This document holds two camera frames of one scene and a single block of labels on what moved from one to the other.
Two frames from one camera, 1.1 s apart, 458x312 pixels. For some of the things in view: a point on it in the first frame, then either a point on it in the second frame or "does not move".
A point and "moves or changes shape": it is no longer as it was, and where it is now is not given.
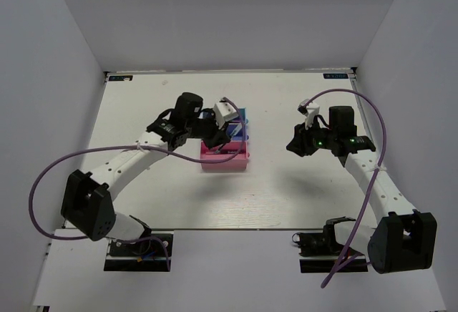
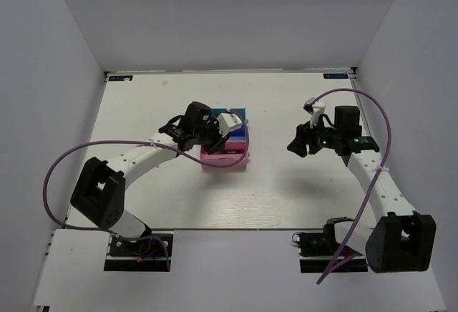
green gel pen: (222, 147) moves or changes shape
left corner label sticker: (121, 78) does not move
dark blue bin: (237, 129) does not move
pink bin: (221, 152) does not move
